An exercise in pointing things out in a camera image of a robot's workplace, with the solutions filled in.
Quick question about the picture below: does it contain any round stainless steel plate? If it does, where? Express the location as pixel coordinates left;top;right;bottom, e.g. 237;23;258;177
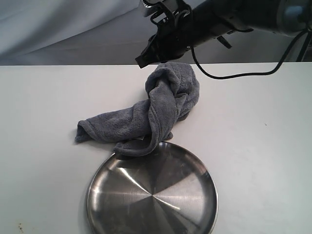
85;142;218;234

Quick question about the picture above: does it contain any grey backdrop cloth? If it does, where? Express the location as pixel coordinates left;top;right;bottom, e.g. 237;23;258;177
0;0;292;66

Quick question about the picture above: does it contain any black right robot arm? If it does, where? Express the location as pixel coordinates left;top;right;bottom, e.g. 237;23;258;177
136;0;312;68

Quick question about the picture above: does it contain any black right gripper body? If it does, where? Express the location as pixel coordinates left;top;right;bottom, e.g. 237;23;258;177
148;4;192;60

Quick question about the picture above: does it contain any grey fleece towel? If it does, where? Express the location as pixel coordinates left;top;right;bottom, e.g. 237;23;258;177
75;62;200;156

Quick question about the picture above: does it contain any dark stand at right edge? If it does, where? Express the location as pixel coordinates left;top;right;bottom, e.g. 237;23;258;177
296;32;312;62

